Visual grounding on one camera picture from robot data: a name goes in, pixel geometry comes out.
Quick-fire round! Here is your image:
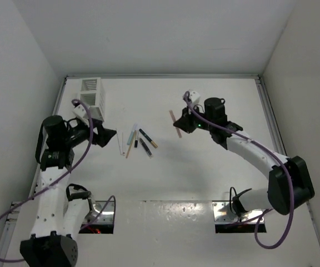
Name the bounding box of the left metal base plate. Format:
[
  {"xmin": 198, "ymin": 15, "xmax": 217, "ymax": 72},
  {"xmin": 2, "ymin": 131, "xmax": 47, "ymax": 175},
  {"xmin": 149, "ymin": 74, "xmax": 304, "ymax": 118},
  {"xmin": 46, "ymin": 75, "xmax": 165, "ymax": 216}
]
[{"xmin": 82, "ymin": 200, "xmax": 116, "ymax": 226}]

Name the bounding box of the white slatted organizer box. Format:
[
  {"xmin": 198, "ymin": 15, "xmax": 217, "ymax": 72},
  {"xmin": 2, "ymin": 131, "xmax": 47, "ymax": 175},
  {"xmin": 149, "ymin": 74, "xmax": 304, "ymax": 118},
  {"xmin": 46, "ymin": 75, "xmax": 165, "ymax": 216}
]
[{"xmin": 78, "ymin": 77, "xmax": 106, "ymax": 121}]

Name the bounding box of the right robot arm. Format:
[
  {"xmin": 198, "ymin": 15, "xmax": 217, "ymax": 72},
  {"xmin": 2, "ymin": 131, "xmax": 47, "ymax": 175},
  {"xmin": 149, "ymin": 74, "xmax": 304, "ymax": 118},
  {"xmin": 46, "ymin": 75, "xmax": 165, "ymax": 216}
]
[{"xmin": 173, "ymin": 91, "xmax": 315, "ymax": 216}]

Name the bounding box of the pink makeup pencil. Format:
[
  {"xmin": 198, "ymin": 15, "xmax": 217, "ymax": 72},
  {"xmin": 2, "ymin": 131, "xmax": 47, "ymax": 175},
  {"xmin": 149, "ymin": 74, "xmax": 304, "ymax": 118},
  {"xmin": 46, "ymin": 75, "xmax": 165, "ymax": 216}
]
[{"xmin": 169, "ymin": 110, "xmax": 182, "ymax": 138}]

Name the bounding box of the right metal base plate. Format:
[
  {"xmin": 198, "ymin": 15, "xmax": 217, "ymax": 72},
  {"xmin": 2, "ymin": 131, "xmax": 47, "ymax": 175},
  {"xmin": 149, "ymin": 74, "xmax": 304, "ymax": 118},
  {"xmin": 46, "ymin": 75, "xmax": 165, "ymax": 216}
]
[{"xmin": 212, "ymin": 201, "xmax": 263, "ymax": 225}]

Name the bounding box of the thin white applicator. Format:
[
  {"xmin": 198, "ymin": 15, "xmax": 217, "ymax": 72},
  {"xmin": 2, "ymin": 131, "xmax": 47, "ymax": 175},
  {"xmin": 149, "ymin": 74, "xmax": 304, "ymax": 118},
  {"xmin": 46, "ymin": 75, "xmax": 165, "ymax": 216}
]
[{"xmin": 122, "ymin": 132, "xmax": 125, "ymax": 156}]

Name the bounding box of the clear tube black cap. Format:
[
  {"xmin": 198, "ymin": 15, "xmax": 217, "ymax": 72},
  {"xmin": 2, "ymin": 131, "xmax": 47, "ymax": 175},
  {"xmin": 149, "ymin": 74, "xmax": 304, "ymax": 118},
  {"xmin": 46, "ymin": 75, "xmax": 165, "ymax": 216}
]
[{"xmin": 134, "ymin": 130, "xmax": 138, "ymax": 148}]

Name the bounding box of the light blue makeup stick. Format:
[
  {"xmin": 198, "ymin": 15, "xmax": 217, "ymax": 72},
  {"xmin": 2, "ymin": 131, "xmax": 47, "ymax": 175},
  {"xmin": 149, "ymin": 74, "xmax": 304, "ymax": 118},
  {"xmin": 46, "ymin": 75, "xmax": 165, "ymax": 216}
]
[{"xmin": 127, "ymin": 123, "xmax": 137, "ymax": 146}]

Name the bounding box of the dark green gold-tipped pen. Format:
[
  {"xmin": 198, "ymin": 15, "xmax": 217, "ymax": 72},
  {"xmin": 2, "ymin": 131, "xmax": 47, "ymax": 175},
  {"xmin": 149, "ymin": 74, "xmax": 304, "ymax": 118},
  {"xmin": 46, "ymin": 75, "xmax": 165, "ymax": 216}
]
[{"xmin": 139, "ymin": 128, "xmax": 158, "ymax": 149}]

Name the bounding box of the metal base plate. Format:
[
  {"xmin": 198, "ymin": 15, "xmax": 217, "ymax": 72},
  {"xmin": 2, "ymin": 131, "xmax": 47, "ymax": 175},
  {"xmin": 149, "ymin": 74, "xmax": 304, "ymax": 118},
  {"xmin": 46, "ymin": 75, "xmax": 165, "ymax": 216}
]
[
  {"xmin": 82, "ymin": 200, "xmax": 116, "ymax": 226},
  {"xmin": 212, "ymin": 201, "xmax": 263, "ymax": 225}
]

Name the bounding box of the gold makeup pencil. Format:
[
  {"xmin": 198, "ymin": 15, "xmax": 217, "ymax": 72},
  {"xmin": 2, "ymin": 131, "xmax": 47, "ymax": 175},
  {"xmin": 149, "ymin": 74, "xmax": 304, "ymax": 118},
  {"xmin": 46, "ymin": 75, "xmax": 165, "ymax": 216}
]
[{"xmin": 126, "ymin": 130, "xmax": 137, "ymax": 159}]

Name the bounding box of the black concealer stick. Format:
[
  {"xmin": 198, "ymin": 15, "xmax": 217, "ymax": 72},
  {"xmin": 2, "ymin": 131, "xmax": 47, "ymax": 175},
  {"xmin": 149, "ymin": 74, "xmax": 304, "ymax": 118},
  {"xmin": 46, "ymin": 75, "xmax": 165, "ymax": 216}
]
[{"xmin": 139, "ymin": 138, "xmax": 153, "ymax": 158}]

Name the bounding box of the thin white stick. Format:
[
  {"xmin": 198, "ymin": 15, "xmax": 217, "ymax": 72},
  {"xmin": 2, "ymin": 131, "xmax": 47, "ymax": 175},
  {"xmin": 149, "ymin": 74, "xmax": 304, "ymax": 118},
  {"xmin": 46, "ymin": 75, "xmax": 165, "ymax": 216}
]
[{"xmin": 116, "ymin": 128, "xmax": 123, "ymax": 156}]

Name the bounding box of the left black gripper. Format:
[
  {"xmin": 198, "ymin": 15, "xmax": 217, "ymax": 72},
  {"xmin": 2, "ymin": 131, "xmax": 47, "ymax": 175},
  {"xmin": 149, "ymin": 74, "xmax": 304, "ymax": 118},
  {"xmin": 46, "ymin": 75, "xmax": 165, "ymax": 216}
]
[{"xmin": 63, "ymin": 116, "xmax": 116, "ymax": 146}]

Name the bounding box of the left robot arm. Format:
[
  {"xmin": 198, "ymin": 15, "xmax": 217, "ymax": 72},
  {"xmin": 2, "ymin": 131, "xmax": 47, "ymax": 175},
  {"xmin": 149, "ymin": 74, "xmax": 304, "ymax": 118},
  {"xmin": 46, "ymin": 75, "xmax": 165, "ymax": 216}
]
[{"xmin": 19, "ymin": 115, "xmax": 117, "ymax": 266}]

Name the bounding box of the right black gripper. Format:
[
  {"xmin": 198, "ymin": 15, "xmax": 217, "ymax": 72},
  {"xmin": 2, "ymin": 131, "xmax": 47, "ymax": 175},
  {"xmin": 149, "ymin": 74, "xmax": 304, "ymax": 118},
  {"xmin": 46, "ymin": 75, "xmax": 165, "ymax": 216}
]
[{"xmin": 174, "ymin": 103, "xmax": 214, "ymax": 135}]

